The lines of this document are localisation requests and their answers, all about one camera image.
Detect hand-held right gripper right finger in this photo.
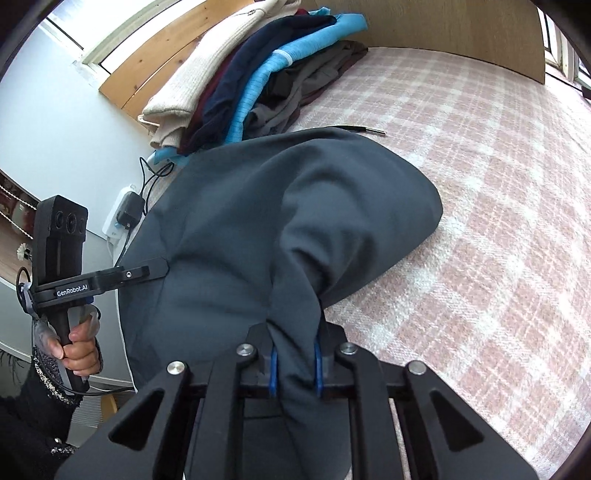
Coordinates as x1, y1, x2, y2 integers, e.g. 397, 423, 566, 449
314, 323, 539, 480

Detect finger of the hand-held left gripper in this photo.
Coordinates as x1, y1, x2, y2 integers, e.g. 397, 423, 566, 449
92, 257, 170, 293

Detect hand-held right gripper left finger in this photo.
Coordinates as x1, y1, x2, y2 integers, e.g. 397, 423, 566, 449
55, 323, 280, 480

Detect dark grey pants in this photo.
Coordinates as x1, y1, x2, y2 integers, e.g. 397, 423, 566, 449
115, 127, 445, 480

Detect person's left forearm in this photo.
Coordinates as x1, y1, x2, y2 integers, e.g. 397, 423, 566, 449
0, 346, 100, 480

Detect person's left hand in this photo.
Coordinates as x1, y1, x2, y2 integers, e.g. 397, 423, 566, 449
48, 318, 103, 377

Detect white power strip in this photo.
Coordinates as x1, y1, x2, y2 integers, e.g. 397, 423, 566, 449
102, 185, 139, 241

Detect black charger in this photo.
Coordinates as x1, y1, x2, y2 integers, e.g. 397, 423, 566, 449
116, 191, 145, 229

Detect beige knit sweater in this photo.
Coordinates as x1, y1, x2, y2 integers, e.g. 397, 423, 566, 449
141, 0, 301, 149

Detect maroon garment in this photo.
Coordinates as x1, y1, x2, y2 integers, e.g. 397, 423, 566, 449
178, 8, 315, 155

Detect pine wood panel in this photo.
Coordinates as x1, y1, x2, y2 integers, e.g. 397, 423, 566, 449
99, 0, 259, 123

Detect pink plaid blanket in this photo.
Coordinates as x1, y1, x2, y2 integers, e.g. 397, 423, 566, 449
277, 46, 591, 480

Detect navy garment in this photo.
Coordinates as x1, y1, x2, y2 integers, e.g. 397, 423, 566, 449
185, 14, 338, 155

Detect dark grey folded garment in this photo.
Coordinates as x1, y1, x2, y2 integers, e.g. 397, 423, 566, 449
242, 39, 370, 141

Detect large light wooden board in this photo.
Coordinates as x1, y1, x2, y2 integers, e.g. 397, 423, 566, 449
318, 0, 546, 85

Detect black charger cable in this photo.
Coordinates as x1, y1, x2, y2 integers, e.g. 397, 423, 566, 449
111, 154, 178, 268

